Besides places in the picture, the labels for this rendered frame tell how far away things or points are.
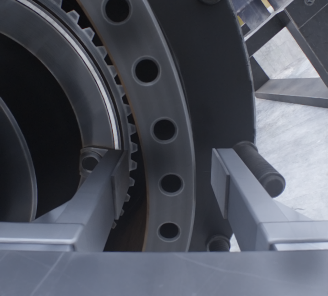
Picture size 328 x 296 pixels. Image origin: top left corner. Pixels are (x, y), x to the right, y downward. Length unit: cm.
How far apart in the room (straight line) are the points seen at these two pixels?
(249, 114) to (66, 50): 16
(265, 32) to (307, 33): 18
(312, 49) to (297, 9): 20
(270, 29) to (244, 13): 190
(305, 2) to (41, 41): 124
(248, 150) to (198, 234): 9
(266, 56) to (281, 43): 18
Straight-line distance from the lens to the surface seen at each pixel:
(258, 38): 131
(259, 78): 240
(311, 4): 137
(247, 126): 19
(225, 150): 16
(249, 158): 17
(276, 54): 274
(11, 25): 24
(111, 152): 16
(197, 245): 23
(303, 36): 133
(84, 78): 22
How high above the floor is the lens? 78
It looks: 11 degrees down
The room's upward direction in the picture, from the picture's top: 42 degrees counter-clockwise
